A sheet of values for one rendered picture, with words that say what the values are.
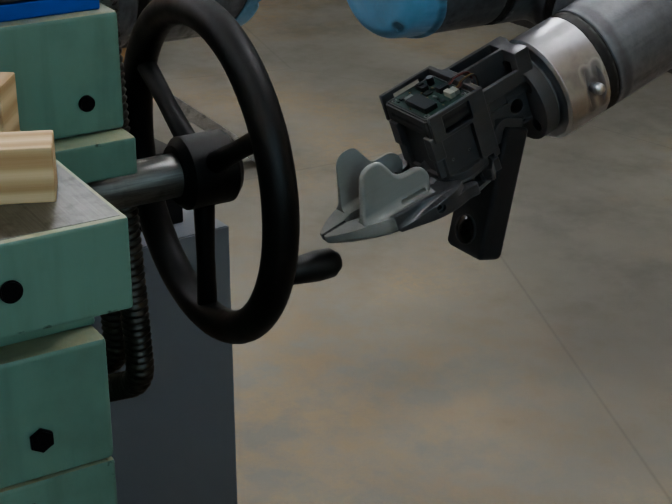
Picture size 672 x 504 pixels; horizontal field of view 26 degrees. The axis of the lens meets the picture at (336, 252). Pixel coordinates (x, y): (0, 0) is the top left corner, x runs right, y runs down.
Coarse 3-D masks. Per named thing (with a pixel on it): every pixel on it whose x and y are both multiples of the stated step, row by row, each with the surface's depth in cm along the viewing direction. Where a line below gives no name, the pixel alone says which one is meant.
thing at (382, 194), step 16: (368, 176) 110; (384, 176) 111; (400, 176) 112; (416, 176) 112; (368, 192) 111; (384, 192) 111; (400, 192) 112; (416, 192) 113; (432, 192) 113; (368, 208) 111; (384, 208) 112; (400, 208) 112; (352, 224) 112; (368, 224) 111; (384, 224) 112; (336, 240) 112; (352, 240) 112
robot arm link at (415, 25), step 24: (360, 0) 120; (384, 0) 118; (408, 0) 116; (432, 0) 117; (456, 0) 118; (480, 0) 120; (504, 0) 122; (384, 24) 118; (408, 24) 117; (432, 24) 119; (456, 24) 121; (480, 24) 124
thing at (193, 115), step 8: (184, 104) 335; (184, 112) 336; (192, 112) 337; (200, 112) 338; (192, 120) 338; (200, 120) 339; (208, 120) 340; (208, 128) 341; (216, 128) 342; (224, 128) 343; (232, 136) 345
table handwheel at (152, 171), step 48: (192, 0) 111; (144, 48) 121; (240, 48) 107; (144, 96) 126; (240, 96) 106; (144, 144) 128; (192, 144) 115; (240, 144) 109; (288, 144) 106; (144, 192) 114; (192, 192) 115; (288, 192) 106; (288, 240) 107; (192, 288) 124; (288, 288) 110; (240, 336) 116
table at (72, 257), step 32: (64, 160) 105; (96, 160) 106; (128, 160) 107; (64, 192) 88; (96, 192) 89; (0, 224) 84; (32, 224) 84; (64, 224) 84; (96, 224) 84; (0, 256) 82; (32, 256) 83; (64, 256) 84; (96, 256) 85; (128, 256) 86; (0, 288) 82; (32, 288) 83; (64, 288) 84; (96, 288) 85; (128, 288) 87; (0, 320) 83; (32, 320) 84; (64, 320) 85
